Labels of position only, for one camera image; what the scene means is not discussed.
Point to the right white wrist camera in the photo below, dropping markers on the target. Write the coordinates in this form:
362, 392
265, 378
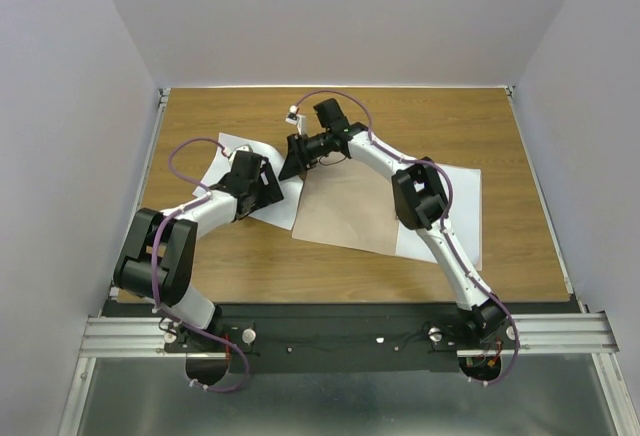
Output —
298, 120

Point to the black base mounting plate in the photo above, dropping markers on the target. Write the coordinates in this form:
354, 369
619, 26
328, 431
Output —
340, 338

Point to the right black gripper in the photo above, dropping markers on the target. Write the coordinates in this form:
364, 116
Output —
296, 159

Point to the aluminium frame rail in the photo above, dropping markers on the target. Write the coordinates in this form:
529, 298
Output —
122, 337

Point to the tan paper folder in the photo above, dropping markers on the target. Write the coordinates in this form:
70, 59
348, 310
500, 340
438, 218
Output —
344, 203

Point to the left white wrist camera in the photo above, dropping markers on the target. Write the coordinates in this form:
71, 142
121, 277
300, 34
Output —
244, 147

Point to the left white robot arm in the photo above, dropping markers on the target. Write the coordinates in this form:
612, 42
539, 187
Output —
157, 258

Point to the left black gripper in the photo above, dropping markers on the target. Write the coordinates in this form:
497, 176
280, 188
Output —
271, 193

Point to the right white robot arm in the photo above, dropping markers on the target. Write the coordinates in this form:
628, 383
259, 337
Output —
423, 197

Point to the white paper sheet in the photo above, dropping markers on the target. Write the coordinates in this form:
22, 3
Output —
282, 213
465, 216

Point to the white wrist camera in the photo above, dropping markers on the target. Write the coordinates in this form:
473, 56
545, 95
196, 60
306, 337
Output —
298, 120
244, 147

